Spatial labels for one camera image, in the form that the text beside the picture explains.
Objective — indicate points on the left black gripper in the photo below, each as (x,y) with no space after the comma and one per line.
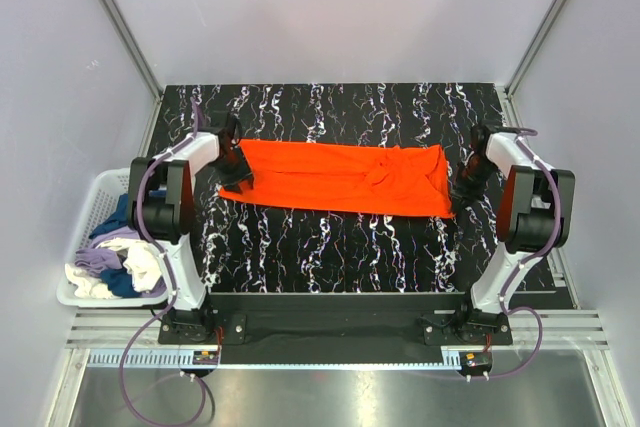
(232,167)

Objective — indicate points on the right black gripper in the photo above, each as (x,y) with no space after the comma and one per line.
(467,176)

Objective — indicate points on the orange t shirt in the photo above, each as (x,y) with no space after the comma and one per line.
(396,181)

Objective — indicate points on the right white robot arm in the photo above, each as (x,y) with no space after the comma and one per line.
(534,214)

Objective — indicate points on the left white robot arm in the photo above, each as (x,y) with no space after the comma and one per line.
(161,205)

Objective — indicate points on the black marble pattern mat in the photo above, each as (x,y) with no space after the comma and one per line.
(246,248)

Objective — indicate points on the white t shirt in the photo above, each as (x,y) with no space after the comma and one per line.
(135,262)

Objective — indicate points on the white plastic laundry basket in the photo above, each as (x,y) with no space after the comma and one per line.
(101,202)

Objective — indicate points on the navy blue t shirt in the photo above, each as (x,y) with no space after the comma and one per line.
(119,258)

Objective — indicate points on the right orange connector box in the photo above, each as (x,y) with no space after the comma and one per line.
(481,360)

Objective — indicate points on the orange connector box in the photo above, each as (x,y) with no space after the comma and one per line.
(206,357)
(481,360)

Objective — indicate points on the lavender t shirt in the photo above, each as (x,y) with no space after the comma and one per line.
(100,257)

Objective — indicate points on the left orange connector box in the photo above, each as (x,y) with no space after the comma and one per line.
(206,357)

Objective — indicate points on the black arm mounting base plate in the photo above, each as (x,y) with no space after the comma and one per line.
(432,318)

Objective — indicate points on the white slotted cable duct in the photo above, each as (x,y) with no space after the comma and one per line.
(181,358)

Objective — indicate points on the left aluminium frame post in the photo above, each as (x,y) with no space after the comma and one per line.
(127,38)

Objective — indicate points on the aluminium frame post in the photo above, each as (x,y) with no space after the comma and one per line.
(541,34)
(127,38)

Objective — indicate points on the right aluminium frame post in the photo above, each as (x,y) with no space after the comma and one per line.
(541,34)

